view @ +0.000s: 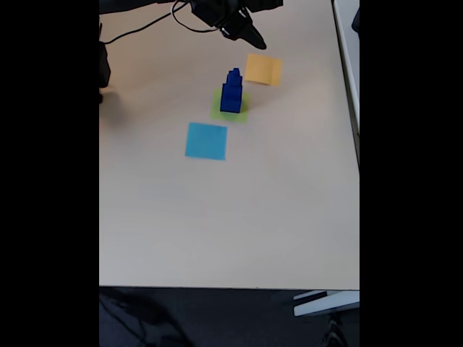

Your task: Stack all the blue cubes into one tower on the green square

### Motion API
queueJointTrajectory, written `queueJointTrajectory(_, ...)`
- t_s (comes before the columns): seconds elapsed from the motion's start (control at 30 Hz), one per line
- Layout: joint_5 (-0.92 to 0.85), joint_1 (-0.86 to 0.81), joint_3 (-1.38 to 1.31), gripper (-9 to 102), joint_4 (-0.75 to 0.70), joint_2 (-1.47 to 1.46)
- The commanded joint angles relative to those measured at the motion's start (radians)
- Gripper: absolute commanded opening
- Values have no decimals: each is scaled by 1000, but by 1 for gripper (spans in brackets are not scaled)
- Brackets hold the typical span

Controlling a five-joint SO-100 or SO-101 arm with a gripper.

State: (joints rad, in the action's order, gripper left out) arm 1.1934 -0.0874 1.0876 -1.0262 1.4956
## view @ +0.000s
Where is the yellow paper square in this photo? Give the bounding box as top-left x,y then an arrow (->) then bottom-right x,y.
244,53 -> 283,87

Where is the green paper square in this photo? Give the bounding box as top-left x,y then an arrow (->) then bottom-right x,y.
210,88 -> 251,124

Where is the light blue paper square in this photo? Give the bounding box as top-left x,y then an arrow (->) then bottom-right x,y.
184,121 -> 229,161

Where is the large blue cube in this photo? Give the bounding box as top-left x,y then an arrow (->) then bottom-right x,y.
219,85 -> 242,114

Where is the white neighbouring table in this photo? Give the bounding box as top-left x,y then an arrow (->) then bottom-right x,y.
331,0 -> 360,171

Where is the white table foot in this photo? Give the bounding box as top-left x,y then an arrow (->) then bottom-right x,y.
292,289 -> 360,317

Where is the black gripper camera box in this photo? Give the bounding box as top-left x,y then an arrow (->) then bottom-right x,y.
245,0 -> 284,14

